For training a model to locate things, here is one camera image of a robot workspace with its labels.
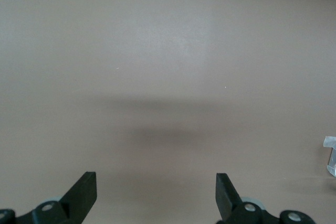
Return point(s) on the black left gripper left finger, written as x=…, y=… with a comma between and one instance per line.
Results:
x=78, y=203

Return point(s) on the clear plastic egg box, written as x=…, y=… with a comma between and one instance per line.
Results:
x=332, y=155

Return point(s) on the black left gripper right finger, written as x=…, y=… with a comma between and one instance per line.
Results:
x=225, y=200

